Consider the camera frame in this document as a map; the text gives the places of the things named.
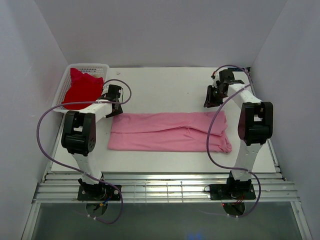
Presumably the pink t shirt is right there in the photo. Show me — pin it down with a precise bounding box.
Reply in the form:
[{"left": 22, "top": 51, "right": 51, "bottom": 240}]
[{"left": 107, "top": 111, "right": 232, "bottom": 154}]

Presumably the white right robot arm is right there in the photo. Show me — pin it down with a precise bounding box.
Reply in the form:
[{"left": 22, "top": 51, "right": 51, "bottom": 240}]
[{"left": 203, "top": 68, "right": 274, "bottom": 199}]

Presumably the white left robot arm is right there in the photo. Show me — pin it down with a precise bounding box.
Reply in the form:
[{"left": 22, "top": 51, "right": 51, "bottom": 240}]
[{"left": 61, "top": 84, "right": 123, "bottom": 200}]

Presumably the white plastic mesh basket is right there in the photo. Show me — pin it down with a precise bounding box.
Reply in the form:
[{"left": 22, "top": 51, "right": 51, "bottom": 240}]
[{"left": 52, "top": 63, "right": 110, "bottom": 107}]

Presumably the red t shirt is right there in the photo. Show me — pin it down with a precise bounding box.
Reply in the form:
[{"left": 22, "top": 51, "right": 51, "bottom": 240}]
[{"left": 62, "top": 68, "right": 104, "bottom": 104}]

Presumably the blue corner label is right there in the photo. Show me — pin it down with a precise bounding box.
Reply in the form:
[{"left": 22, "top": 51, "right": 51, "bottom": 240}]
[{"left": 227, "top": 67, "right": 250, "bottom": 73}]

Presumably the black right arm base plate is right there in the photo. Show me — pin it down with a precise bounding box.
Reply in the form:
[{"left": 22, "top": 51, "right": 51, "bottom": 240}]
[{"left": 203, "top": 183, "right": 256, "bottom": 200}]

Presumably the aluminium rail frame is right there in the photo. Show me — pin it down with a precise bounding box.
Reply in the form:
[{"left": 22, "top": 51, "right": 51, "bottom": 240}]
[{"left": 33, "top": 172, "right": 300, "bottom": 204}]

